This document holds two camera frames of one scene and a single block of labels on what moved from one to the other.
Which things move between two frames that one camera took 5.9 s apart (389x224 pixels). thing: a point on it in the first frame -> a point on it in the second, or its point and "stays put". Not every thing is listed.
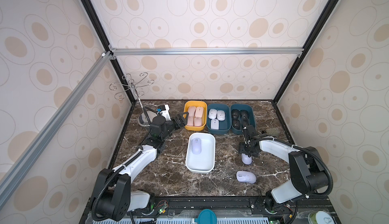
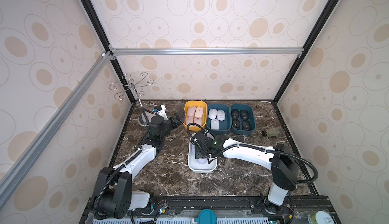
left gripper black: [183, 122] stays put
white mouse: [221, 115] stays put
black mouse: [235, 114] stays put
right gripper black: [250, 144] -> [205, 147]
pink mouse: [199, 111] stays put
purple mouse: [245, 159] -> [201, 161]
